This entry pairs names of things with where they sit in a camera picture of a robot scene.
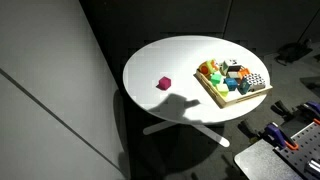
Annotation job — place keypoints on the mulberry pink block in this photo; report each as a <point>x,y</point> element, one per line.
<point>164,83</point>

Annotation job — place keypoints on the green block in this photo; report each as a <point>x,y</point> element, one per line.
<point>216,79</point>

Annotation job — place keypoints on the pale yellow-green block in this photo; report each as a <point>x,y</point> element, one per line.
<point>222,88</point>

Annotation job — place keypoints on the wooden tray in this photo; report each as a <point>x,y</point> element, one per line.
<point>230,99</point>

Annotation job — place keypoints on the blue block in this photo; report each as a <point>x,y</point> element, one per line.
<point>230,83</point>

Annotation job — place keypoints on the small grey block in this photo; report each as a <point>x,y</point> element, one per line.
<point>233,75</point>

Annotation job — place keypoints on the orange block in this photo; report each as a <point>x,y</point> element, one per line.
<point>244,72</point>

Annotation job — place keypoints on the white table base leg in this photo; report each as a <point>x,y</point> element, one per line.
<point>213,136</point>
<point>158,128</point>

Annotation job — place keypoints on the multicolour orange green cube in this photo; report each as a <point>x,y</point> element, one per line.
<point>207,68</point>

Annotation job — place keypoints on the black white green checkered cube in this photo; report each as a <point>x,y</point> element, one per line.
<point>231,64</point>

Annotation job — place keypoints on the black white triangle pattern cube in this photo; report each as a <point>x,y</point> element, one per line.
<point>254,81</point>

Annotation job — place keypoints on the dark grey platform top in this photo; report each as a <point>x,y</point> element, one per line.
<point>260,163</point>

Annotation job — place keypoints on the black bag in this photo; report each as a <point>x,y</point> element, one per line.
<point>293,51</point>

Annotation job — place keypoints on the black perforated breadboard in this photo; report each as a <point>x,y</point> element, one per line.
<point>301,150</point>

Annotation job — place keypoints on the aluminium extrusion rail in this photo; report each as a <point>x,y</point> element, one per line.
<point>314,167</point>

